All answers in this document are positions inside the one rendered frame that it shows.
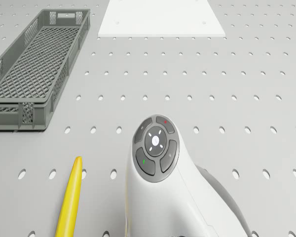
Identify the white board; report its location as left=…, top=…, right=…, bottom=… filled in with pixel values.
left=97, top=0, right=226, bottom=38

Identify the banana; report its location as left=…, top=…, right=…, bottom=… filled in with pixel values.
left=54, top=156, right=83, bottom=237

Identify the dark grey basket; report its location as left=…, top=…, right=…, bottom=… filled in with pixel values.
left=0, top=9, right=91, bottom=132

